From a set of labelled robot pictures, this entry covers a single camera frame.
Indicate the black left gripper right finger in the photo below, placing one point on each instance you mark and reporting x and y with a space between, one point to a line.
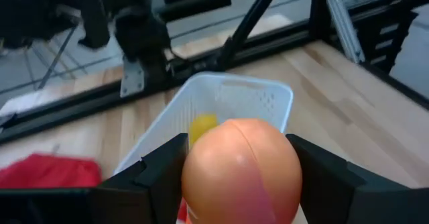
335 190

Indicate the black aluminium table frame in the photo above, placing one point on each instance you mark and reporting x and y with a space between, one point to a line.
83 101

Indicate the black keyboard desk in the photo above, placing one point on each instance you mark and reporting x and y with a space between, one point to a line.
201 4

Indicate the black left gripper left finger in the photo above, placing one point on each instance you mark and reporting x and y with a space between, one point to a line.
151 190

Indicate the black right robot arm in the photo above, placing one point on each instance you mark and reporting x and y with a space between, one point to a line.
144 36

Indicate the orange pink toy peach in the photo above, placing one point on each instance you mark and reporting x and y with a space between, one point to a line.
234 177

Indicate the silver aluminium extrusion bar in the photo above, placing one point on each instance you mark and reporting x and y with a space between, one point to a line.
345 26

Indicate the white perforated plastic basket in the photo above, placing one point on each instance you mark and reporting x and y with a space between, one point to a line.
207 93

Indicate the yellow toy lemon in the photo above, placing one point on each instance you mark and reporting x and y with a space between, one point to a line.
201 126

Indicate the red cloth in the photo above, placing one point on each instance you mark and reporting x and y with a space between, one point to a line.
50 172

